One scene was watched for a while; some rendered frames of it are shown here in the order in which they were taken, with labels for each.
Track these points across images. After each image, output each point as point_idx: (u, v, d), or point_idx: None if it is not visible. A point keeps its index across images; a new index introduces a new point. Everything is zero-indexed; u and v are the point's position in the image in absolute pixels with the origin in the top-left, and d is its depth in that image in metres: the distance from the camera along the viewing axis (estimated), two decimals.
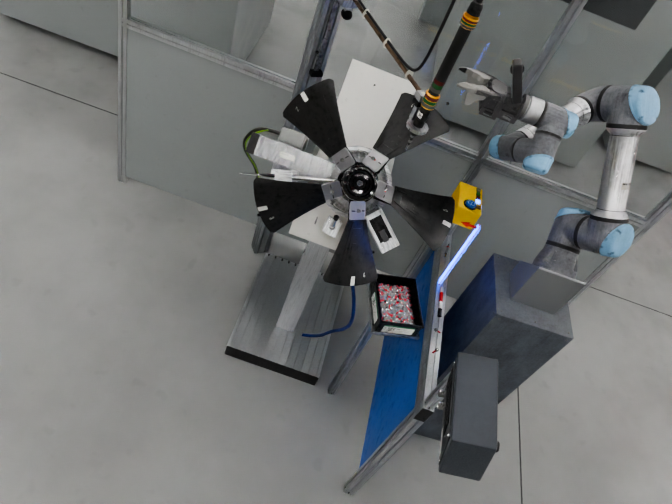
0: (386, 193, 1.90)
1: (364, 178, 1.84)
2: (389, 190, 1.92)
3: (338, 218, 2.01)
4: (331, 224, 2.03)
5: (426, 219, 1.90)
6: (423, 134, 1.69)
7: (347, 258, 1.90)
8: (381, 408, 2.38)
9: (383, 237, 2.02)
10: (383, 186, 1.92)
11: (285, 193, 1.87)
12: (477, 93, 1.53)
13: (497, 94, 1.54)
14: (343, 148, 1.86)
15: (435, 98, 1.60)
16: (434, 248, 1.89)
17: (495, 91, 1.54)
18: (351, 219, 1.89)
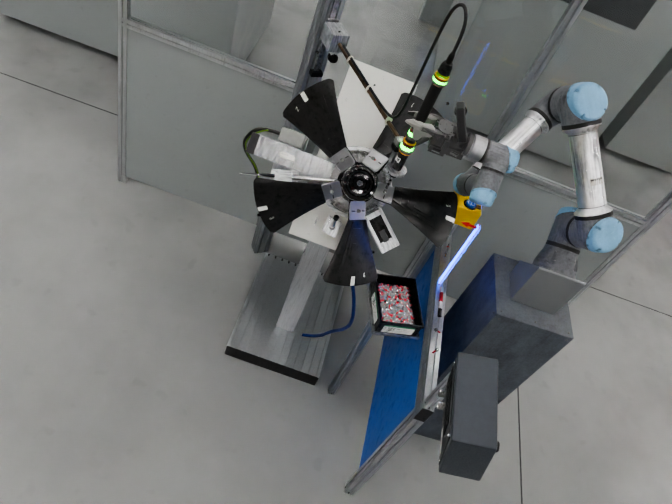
0: (386, 194, 1.91)
1: (364, 178, 1.84)
2: (388, 190, 1.92)
3: (338, 218, 2.01)
4: (331, 224, 2.03)
5: (428, 216, 1.89)
6: (401, 176, 1.82)
7: (347, 258, 1.90)
8: (381, 408, 2.38)
9: (383, 237, 2.02)
10: (382, 187, 1.92)
11: (285, 193, 1.87)
12: (422, 130, 1.66)
13: (441, 133, 1.66)
14: (343, 148, 1.86)
15: (411, 145, 1.73)
16: (438, 244, 1.88)
17: (441, 131, 1.66)
18: (351, 219, 1.89)
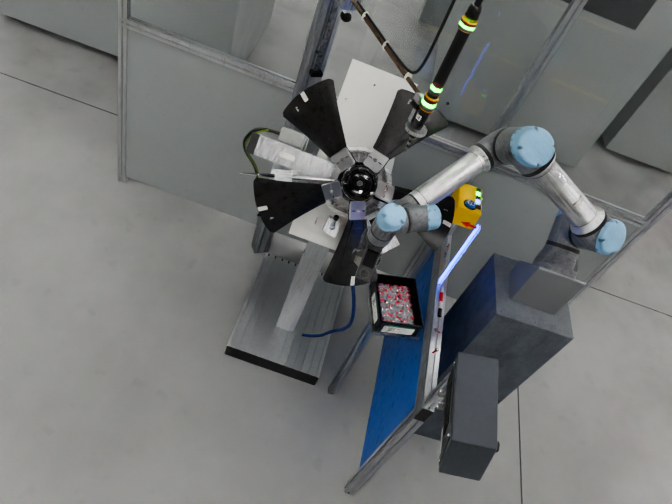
0: (356, 213, 1.91)
1: (365, 186, 1.85)
2: (360, 214, 1.93)
3: (338, 218, 2.01)
4: (331, 224, 2.03)
5: (348, 259, 1.91)
6: (422, 136, 1.69)
7: (283, 195, 1.87)
8: (381, 408, 2.38)
9: None
10: (361, 207, 1.93)
11: (326, 114, 1.84)
12: None
13: (377, 260, 1.77)
14: (386, 157, 1.87)
15: (434, 100, 1.61)
16: (325, 278, 1.88)
17: (376, 261, 1.76)
18: (322, 187, 1.88)
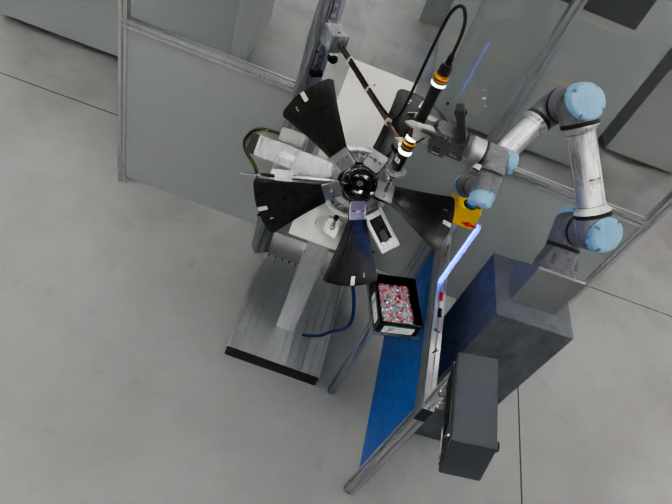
0: (356, 213, 1.91)
1: (365, 186, 1.85)
2: (360, 214, 1.93)
3: (338, 218, 2.01)
4: (331, 224, 2.03)
5: (348, 259, 1.91)
6: (401, 177, 1.82)
7: (283, 195, 1.87)
8: (381, 408, 2.38)
9: (383, 237, 2.02)
10: (361, 207, 1.93)
11: (326, 114, 1.84)
12: (422, 131, 1.66)
13: (441, 134, 1.66)
14: (386, 157, 1.87)
15: (411, 146, 1.74)
16: (325, 278, 1.88)
17: (441, 132, 1.66)
18: (322, 187, 1.88)
